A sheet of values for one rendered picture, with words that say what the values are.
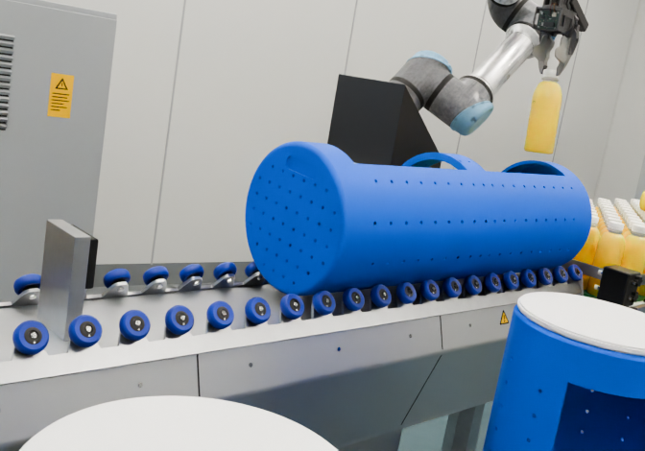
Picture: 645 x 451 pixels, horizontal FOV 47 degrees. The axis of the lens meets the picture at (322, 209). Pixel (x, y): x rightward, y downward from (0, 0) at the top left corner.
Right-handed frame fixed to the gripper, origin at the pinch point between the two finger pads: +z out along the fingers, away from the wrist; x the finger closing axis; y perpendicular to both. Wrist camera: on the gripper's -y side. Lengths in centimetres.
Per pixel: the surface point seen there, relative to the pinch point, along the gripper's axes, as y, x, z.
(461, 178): 40.0, 8.7, 26.4
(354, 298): 67, 10, 50
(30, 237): 63, -146, 81
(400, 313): 53, 10, 54
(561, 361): 60, 48, 48
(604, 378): 57, 54, 48
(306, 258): 76, 5, 43
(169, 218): -63, -259, 104
